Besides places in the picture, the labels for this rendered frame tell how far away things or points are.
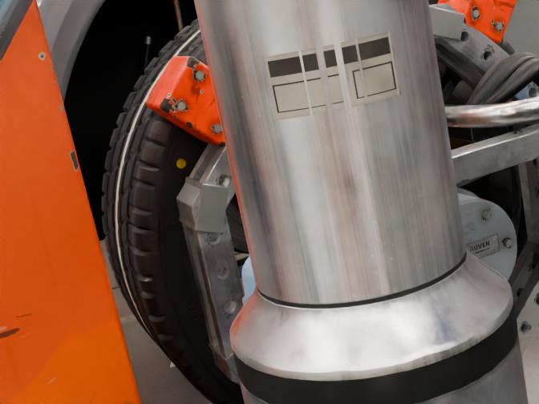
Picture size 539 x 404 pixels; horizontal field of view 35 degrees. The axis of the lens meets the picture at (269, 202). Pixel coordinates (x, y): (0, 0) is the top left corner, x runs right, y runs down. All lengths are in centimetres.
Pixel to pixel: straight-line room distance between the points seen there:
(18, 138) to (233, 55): 59
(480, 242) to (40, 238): 48
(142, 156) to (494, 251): 44
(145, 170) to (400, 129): 79
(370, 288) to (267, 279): 4
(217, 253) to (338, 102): 74
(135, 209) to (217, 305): 17
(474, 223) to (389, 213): 70
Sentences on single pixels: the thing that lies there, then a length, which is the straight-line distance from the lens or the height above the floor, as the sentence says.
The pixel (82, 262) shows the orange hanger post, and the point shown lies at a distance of 91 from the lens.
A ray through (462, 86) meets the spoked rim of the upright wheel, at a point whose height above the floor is 99.
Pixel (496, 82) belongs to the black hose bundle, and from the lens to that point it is 107.
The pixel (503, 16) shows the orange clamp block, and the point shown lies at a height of 109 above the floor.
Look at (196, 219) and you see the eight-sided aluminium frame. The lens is 100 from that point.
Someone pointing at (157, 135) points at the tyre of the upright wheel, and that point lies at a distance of 107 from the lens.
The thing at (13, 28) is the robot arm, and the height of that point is 119.
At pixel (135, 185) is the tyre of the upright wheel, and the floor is 98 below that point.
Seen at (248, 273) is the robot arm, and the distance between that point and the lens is 47.
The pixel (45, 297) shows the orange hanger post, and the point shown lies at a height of 93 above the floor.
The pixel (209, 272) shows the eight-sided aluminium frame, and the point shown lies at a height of 88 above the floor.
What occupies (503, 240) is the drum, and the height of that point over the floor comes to 85.
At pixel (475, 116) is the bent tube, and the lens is 99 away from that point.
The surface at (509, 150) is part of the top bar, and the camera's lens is 96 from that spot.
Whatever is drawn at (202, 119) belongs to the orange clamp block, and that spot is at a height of 106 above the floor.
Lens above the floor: 119
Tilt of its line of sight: 14 degrees down
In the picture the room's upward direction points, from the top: 12 degrees counter-clockwise
